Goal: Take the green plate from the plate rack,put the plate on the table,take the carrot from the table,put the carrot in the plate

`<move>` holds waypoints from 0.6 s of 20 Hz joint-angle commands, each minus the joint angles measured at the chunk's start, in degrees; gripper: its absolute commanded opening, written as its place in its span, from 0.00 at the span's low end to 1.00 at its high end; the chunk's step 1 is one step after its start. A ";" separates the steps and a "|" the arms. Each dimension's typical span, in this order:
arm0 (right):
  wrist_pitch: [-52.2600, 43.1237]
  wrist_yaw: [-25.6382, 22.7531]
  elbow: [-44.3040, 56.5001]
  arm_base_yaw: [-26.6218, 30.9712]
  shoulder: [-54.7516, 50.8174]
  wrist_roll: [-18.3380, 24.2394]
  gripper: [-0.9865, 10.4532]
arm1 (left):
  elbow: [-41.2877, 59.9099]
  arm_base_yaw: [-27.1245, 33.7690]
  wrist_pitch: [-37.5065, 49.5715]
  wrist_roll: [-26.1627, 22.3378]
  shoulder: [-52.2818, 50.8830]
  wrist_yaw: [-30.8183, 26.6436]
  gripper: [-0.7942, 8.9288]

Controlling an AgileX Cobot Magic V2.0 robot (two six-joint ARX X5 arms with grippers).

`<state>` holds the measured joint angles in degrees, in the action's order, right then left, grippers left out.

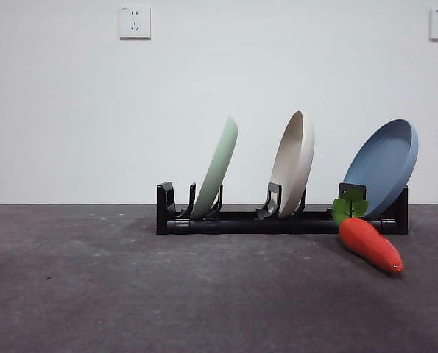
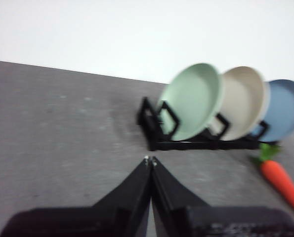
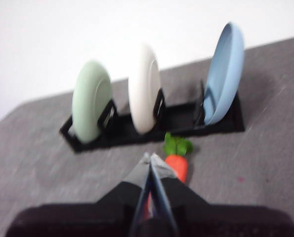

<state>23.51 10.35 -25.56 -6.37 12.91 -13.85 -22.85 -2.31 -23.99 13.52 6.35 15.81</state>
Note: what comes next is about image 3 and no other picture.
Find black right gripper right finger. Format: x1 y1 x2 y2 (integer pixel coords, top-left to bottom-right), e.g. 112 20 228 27
150 152 294 237

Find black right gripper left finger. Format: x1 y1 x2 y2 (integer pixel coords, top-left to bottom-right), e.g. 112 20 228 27
5 152 152 237

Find orange toy carrot green leaves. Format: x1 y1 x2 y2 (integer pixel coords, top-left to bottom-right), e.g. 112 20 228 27
146 132 194 219

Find pale green plate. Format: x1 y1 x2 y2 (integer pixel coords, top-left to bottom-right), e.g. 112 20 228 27
72 59 113 144

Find black plate rack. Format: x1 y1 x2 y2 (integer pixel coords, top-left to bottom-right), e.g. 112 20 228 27
59 81 246 154

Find cream white plate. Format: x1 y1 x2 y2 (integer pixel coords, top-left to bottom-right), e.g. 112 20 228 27
128 43 161 134

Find light blue plate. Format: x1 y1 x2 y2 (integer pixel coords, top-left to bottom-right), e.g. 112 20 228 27
202 22 246 126

